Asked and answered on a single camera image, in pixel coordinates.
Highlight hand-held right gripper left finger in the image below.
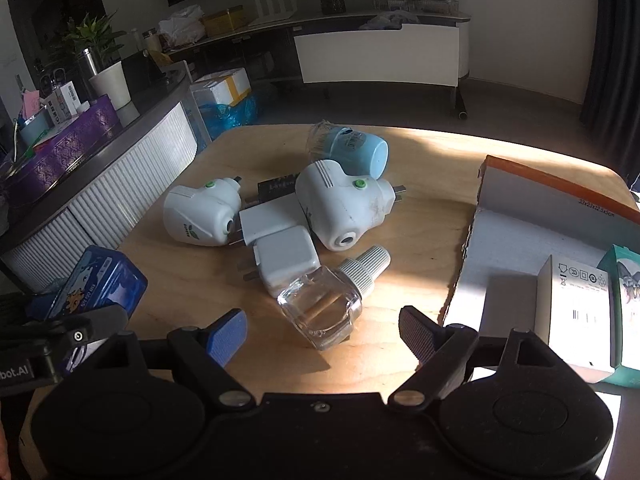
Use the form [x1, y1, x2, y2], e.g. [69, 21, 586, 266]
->
[97, 308, 253, 408]

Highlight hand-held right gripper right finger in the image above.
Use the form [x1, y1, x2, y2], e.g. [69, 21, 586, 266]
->
[387, 305, 566, 408]

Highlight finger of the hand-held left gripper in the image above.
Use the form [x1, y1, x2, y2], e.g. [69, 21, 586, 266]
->
[0, 305, 130, 361]

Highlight blue printed tin box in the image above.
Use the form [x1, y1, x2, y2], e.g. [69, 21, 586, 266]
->
[25, 245, 148, 361]

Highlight white plug charger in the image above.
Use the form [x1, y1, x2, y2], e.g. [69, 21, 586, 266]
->
[243, 225, 321, 297]
[239, 199, 301, 247]

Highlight orange and white cardboard box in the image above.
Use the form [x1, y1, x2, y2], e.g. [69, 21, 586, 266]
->
[437, 155, 640, 396]

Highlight white mosquito repellent heater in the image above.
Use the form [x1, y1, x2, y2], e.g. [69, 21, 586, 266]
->
[163, 177, 244, 247]
[295, 160, 407, 252]

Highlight clear glass bottle white cap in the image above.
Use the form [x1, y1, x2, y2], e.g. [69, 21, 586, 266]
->
[277, 245, 392, 352]

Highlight curved counter with ribbed front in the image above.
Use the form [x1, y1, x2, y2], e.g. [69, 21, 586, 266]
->
[0, 67, 211, 293]

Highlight small white carton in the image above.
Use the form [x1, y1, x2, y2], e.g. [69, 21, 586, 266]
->
[532, 254, 617, 383]

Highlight black plug charger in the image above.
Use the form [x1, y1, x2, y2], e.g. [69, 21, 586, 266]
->
[257, 174, 301, 201]

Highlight purple patterned box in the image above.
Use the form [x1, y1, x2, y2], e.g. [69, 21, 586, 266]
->
[0, 95, 123, 201]

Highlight blue toothpick jar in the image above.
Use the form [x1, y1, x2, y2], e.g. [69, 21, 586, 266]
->
[306, 121, 390, 179]

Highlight blue plastic bag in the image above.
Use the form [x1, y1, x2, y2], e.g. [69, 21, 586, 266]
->
[197, 96, 261, 141]

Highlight teal printed carton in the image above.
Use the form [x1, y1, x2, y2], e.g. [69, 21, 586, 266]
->
[597, 244, 640, 388]

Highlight white labelled box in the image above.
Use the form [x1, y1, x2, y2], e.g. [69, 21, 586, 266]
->
[42, 80, 81, 116]

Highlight white carton with yellow tape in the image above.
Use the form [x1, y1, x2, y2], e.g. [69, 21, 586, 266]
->
[190, 67, 252, 108]

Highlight green plant in white pot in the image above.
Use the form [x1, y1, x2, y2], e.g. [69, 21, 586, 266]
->
[60, 12, 132, 110]

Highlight steel thermos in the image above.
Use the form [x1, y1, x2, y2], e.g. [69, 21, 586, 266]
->
[77, 47, 103, 101]

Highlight TV stand with white panel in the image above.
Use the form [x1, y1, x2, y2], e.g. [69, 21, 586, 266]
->
[165, 10, 471, 116]

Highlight white plastic bag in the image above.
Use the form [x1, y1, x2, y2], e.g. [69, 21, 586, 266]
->
[159, 4, 207, 48]

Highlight crumpled pale bag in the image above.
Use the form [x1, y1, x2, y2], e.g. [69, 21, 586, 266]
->
[362, 10, 421, 31]

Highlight yellow tin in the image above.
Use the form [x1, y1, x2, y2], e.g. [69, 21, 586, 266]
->
[202, 5, 247, 37]

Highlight clear packets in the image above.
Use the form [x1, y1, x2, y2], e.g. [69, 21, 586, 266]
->
[375, 0, 458, 16]

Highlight white router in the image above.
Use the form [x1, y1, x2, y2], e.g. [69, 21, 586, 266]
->
[248, 0, 301, 25]

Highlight dark blue curtain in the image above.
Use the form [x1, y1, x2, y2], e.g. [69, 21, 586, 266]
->
[582, 0, 640, 136]

